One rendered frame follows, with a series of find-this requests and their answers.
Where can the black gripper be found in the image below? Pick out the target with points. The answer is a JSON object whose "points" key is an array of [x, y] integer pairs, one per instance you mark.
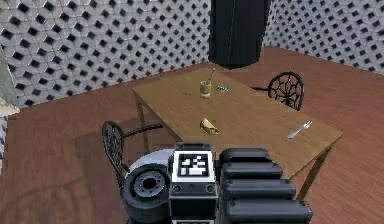
{"points": [[146, 190]]}

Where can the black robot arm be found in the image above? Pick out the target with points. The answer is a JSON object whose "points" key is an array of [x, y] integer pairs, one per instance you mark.
{"points": [[246, 190]]}

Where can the black ornate metal chair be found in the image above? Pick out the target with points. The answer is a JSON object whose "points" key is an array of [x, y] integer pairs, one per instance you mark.
{"points": [[287, 89], [115, 150]]}

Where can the tan cup with stick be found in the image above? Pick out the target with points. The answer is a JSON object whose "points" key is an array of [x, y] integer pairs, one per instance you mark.
{"points": [[205, 88]]}

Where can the small grey-green keys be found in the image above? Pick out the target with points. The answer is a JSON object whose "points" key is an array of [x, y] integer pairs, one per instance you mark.
{"points": [[221, 88]]}

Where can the brown wooden table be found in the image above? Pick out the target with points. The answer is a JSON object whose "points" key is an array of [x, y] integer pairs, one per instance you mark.
{"points": [[246, 110]]}

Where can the silver fork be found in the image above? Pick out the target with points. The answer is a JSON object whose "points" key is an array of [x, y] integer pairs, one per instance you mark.
{"points": [[300, 130]]}

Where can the pale grey curtain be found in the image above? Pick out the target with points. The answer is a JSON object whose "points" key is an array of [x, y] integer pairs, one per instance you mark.
{"points": [[6, 90]]}

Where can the tall black cabinet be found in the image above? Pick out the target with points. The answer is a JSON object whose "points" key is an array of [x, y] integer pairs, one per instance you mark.
{"points": [[236, 31]]}

